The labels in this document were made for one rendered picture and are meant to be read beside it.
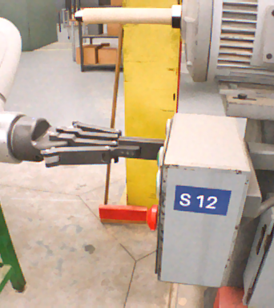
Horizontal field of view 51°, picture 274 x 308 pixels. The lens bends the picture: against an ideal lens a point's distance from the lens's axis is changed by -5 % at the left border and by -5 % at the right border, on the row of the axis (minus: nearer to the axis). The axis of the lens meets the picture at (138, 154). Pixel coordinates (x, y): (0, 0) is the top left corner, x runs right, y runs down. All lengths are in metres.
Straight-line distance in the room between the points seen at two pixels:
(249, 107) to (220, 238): 0.25
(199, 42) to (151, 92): 1.09
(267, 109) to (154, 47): 1.05
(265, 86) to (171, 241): 0.36
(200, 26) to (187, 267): 0.36
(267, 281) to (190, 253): 0.32
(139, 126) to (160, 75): 0.31
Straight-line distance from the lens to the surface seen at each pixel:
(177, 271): 0.44
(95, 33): 5.73
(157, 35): 1.53
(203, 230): 0.38
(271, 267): 0.67
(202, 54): 0.52
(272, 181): 0.65
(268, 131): 0.59
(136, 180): 1.84
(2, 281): 1.47
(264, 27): 0.51
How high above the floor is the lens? 1.28
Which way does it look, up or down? 28 degrees down
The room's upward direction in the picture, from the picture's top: straight up
